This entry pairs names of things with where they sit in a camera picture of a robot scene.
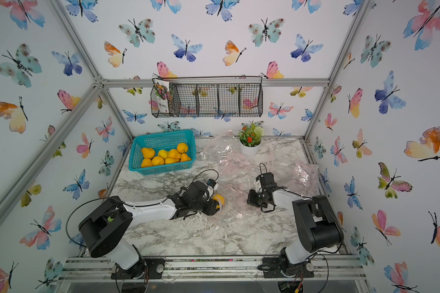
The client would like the teal plastic basket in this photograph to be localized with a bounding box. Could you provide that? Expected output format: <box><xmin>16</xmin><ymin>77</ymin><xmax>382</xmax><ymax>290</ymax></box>
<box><xmin>128</xmin><ymin>130</ymin><xmax>196</xmax><ymax>176</ymax></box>

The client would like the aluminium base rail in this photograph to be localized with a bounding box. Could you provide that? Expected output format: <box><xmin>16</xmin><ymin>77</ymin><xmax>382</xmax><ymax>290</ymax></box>
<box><xmin>59</xmin><ymin>255</ymin><xmax>367</xmax><ymax>283</ymax></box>

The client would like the yellow pear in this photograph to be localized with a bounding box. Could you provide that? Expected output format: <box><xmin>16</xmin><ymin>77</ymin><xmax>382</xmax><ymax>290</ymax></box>
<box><xmin>152</xmin><ymin>156</ymin><xmax>165</xmax><ymax>166</ymax></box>
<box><xmin>213</xmin><ymin>194</ymin><xmax>226</xmax><ymax>211</ymax></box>
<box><xmin>180</xmin><ymin>153</ymin><xmax>192</xmax><ymax>162</ymax></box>
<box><xmin>168</xmin><ymin>148</ymin><xmax>182</xmax><ymax>160</ymax></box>
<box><xmin>141</xmin><ymin>158</ymin><xmax>154</xmax><ymax>168</ymax></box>

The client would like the clear bag of lemons front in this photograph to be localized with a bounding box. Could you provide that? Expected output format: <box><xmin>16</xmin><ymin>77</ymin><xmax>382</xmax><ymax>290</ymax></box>
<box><xmin>213</xmin><ymin>160</ymin><xmax>260</xmax><ymax>227</ymax></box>

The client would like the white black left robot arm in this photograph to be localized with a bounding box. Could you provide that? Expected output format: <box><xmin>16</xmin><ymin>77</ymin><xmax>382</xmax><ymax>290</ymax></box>
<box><xmin>78</xmin><ymin>179</ymin><xmax>226</xmax><ymax>277</ymax></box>

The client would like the white pot artificial plant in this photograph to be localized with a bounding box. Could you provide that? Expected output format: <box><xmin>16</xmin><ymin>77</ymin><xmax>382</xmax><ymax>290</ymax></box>
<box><xmin>238</xmin><ymin>121</ymin><xmax>265</xmax><ymax>157</ymax></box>

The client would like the orange pear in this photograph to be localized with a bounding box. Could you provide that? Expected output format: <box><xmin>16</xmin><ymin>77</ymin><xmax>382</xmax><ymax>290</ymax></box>
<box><xmin>141</xmin><ymin>148</ymin><xmax>156</xmax><ymax>159</ymax></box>

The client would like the yellow-green pear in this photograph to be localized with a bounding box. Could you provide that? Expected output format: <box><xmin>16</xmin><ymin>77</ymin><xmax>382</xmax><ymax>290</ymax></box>
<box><xmin>158</xmin><ymin>150</ymin><xmax>169</xmax><ymax>159</ymax></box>

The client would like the clear zip-top bag with pears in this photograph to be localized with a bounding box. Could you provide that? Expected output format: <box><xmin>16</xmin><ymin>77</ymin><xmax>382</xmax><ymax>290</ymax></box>
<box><xmin>277</xmin><ymin>159</ymin><xmax>321</xmax><ymax>197</ymax></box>

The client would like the seed packet in basket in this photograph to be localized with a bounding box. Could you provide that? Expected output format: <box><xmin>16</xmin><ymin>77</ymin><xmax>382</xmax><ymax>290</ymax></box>
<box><xmin>154</xmin><ymin>79</ymin><xmax>172</xmax><ymax>114</ymax></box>

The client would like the black wire wall basket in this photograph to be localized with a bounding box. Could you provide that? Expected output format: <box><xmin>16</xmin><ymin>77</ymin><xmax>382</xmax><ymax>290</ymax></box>
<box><xmin>149</xmin><ymin>75</ymin><xmax>264</xmax><ymax>121</ymax></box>

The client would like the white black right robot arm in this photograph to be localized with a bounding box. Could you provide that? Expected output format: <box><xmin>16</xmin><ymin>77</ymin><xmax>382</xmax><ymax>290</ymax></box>
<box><xmin>247</xmin><ymin>172</ymin><xmax>343</xmax><ymax>270</ymax></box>

